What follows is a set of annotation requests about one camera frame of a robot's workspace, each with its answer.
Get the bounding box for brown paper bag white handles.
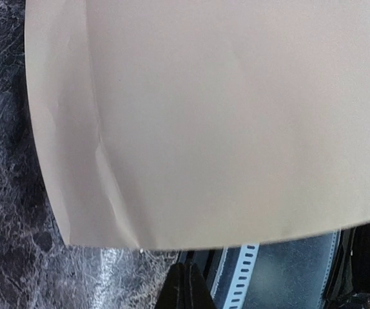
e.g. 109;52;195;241
24;1;370;250

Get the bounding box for white slotted cable duct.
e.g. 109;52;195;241
223;243;259;309

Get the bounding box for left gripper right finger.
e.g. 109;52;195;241
184;263;216;309

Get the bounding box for black front table rail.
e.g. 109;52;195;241
177;248;223;291

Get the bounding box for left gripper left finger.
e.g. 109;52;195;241
157;263;186;309

